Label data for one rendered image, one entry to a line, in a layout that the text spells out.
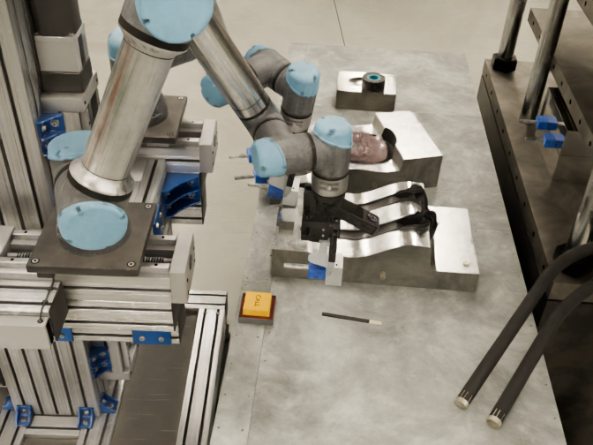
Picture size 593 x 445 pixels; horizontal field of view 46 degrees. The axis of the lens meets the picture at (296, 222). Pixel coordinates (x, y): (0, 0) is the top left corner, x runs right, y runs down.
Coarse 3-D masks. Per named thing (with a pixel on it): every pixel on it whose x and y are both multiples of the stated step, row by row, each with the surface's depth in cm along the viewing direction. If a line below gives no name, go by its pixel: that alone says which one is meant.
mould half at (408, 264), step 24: (384, 192) 184; (288, 216) 178; (384, 216) 176; (456, 216) 186; (288, 240) 171; (360, 240) 172; (384, 240) 169; (408, 240) 166; (432, 240) 178; (456, 240) 178; (360, 264) 169; (384, 264) 169; (408, 264) 168; (432, 264) 170; (456, 264) 171; (432, 288) 172; (456, 288) 172
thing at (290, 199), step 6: (294, 180) 180; (258, 186) 180; (264, 186) 180; (270, 186) 179; (294, 186) 178; (270, 192) 179; (276, 192) 179; (282, 192) 179; (294, 192) 178; (276, 198) 180; (282, 198) 179; (288, 198) 179; (294, 198) 179; (288, 204) 181; (294, 204) 181
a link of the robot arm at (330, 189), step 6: (312, 174) 140; (312, 180) 141; (318, 180) 139; (324, 180) 138; (342, 180) 139; (348, 180) 142; (312, 186) 142; (318, 186) 140; (324, 186) 139; (330, 186) 138; (336, 186) 139; (342, 186) 140; (318, 192) 141; (324, 192) 140; (330, 192) 140; (336, 192) 140; (342, 192) 141
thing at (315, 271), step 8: (336, 256) 157; (288, 264) 157; (296, 264) 157; (304, 264) 158; (312, 264) 156; (336, 264) 155; (312, 272) 155; (320, 272) 155; (336, 272) 154; (328, 280) 156; (336, 280) 156
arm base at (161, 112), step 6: (162, 96) 184; (162, 102) 183; (156, 108) 181; (162, 108) 183; (156, 114) 182; (162, 114) 183; (168, 114) 187; (150, 120) 180; (156, 120) 182; (162, 120) 184; (150, 126) 181
